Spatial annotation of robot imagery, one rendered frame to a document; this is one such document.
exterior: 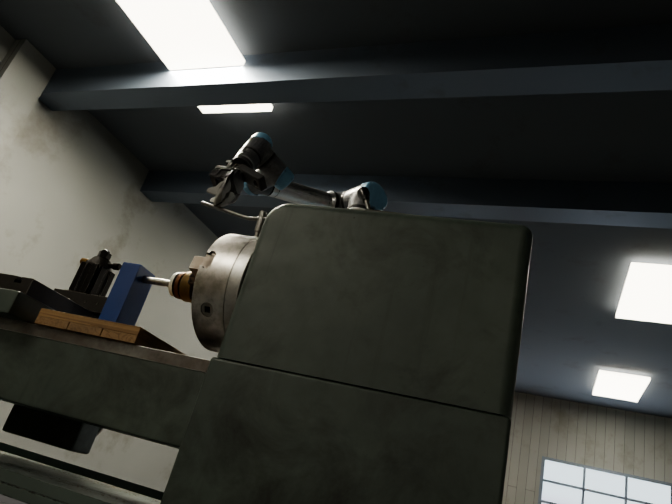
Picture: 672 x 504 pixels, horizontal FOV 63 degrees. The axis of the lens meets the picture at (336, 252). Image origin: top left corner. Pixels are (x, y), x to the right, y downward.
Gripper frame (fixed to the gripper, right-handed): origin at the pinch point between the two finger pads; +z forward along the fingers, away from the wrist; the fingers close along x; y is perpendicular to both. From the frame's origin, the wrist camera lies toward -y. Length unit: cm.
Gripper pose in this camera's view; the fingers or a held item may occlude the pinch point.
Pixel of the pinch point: (218, 203)
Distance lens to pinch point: 161.9
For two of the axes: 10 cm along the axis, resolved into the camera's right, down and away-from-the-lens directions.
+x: -1.3, -7.5, -6.6
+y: -9.4, -1.3, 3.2
